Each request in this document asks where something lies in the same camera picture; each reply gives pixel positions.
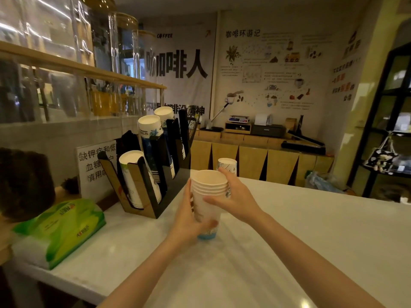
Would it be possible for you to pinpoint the black cup dispenser rack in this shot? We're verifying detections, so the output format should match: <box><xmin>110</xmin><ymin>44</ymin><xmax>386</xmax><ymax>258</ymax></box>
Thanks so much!
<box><xmin>98</xmin><ymin>109</ymin><xmax>194</xmax><ymax>219</ymax></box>

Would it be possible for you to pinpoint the person's left forearm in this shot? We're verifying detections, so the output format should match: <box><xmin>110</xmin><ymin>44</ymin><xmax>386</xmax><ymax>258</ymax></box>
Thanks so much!
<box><xmin>102</xmin><ymin>237</ymin><xmax>191</xmax><ymax>308</ymax></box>

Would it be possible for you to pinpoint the metal wire whisk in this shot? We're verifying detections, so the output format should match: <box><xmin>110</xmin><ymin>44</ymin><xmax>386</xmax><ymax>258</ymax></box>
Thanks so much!
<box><xmin>186</xmin><ymin>105</ymin><xmax>201</xmax><ymax>139</ymax></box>

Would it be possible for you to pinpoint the small dark pinecone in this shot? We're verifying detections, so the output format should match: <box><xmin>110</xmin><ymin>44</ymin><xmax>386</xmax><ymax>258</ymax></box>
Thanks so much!
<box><xmin>61</xmin><ymin>176</ymin><xmax>80</xmax><ymax>195</ymax></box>

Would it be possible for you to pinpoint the stack of white paper cups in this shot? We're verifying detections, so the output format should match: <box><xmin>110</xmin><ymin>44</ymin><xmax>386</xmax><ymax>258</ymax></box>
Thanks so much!
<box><xmin>191</xmin><ymin>169</ymin><xmax>230</xmax><ymax>240</ymax></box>

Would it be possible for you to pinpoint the person's right hand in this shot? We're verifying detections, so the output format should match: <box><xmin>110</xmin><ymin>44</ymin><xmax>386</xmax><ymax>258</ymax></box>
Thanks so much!
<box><xmin>203</xmin><ymin>167</ymin><xmax>268</xmax><ymax>226</ymax></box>

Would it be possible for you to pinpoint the row of glass jars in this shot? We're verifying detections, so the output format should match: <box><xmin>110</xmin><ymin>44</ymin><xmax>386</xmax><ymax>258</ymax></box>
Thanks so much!
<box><xmin>0</xmin><ymin>0</ymin><xmax>157</xmax><ymax>81</ymax></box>

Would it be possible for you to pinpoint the long-handled metal scoop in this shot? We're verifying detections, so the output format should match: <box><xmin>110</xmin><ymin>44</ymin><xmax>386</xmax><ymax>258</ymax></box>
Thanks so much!
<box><xmin>205</xmin><ymin>103</ymin><xmax>231</xmax><ymax>131</ymax></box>

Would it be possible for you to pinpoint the green-print cup stack in rack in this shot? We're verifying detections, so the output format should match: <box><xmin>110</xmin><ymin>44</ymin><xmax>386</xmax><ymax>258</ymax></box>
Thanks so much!
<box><xmin>118</xmin><ymin>150</ymin><xmax>162</xmax><ymax>209</ymax></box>

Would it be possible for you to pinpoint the illustrated coffee wall poster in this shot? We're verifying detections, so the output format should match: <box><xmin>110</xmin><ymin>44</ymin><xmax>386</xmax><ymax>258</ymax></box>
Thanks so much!
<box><xmin>218</xmin><ymin>10</ymin><xmax>333</xmax><ymax>127</ymax></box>

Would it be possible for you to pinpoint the black printer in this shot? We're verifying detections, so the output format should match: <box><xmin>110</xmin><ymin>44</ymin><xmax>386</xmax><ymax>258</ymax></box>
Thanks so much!
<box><xmin>251</xmin><ymin>124</ymin><xmax>286</xmax><ymax>138</ymax></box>

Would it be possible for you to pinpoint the wooden shelf board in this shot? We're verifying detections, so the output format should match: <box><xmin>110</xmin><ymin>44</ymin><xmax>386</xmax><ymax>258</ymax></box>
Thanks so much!
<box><xmin>0</xmin><ymin>41</ymin><xmax>167</xmax><ymax>90</ymax></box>

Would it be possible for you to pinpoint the row of yellow jars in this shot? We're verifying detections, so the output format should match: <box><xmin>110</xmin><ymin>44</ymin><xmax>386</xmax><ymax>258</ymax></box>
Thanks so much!
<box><xmin>91</xmin><ymin>89</ymin><xmax>137</xmax><ymax>117</ymax></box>

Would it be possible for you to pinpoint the black patterned hanging bag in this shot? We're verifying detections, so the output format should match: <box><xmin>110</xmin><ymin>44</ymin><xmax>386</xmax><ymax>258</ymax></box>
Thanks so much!
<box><xmin>362</xmin><ymin>134</ymin><xmax>401</xmax><ymax>175</ymax></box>

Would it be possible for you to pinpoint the white printed paper cup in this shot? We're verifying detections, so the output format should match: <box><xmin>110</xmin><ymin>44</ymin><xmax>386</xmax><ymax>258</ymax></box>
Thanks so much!
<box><xmin>217</xmin><ymin>158</ymin><xmax>238</xmax><ymax>213</ymax></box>

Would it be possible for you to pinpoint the black metal shelf rack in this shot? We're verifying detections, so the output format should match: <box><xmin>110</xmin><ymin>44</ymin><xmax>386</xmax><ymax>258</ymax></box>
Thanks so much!
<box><xmin>348</xmin><ymin>43</ymin><xmax>411</xmax><ymax>203</ymax></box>

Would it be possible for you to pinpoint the green tissue packet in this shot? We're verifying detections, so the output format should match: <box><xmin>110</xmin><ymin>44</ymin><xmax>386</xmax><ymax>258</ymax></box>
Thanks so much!
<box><xmin>12</xmin><ymin>198</ymin><xmax>107</xmax><ymax>270</ymax></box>

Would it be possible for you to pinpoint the blue plastic bag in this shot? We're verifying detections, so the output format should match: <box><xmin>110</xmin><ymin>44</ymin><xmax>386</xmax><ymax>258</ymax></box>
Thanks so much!
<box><xmin>304</xmin><ymin>171</ymin><xmax>345</xmax><ymax>194</ymax></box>

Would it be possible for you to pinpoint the white notice sign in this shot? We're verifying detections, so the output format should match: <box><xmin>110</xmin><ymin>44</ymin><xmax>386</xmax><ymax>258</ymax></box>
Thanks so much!
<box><xmin>76</xmin><ymin>140</ymin><xmax>118</xmax><ymax>203</ymax></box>

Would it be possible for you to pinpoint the person's left hand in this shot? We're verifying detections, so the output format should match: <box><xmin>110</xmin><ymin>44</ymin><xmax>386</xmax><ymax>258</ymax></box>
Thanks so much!
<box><xmin>166</xmin><ymin>178</ymin><xmax>220</xmax><ymax>251</ymax></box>

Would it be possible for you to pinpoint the dark brown fuzzy object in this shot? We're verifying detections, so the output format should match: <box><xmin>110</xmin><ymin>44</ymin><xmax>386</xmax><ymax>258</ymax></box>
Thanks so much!
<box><xmin>0</xmin><ymin>147</ymin><xmax>56</xmax><ymax>222</ymax></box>

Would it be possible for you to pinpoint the black sealing machine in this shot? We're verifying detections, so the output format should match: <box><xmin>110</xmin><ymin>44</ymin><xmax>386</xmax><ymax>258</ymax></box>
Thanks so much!
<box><xmin>281</xmin><ymin>115</ymin><xmax>327</xmax><ymax>155</ymax></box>

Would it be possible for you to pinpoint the white banner with black letters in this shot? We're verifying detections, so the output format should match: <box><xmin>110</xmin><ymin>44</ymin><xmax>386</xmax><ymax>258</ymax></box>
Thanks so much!
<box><xmin>141</xmin><ymin>14</ymin><xmax>216</xmax><ymax>127</ymax></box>

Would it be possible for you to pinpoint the person's right forearm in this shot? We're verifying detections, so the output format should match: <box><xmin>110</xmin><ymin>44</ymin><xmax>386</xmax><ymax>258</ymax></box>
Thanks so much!
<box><xmin>254</xmin><ymin>212</ymin><xmax>386</xmax><ymax>308</ymax></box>

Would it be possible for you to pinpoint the small wooden box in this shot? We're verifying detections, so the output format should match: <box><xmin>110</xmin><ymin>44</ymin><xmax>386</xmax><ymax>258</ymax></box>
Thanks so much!
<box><xmin>224</xmin><ymin>122</ymin><xmax>252</xmax><ymax>135</ymax></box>

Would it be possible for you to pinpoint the blue-print cup stack in rack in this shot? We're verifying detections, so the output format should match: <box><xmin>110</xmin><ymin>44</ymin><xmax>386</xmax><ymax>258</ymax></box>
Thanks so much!
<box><xmin>138</xmin><ymin>115</ymin><xmax>176</xmax><ymax>184</ymax></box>
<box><xmin>154</xmin><ymin>106</ymin><xmax>187</xmax><ymax>159</ymax></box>

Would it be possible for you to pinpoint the wooden counter cabinet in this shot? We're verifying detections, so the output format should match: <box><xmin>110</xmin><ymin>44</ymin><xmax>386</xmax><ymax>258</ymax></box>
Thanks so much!
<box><xmin>191</xmin><ymin>129</ymin><xmax>335</xmax><ymax>187</ymax></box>

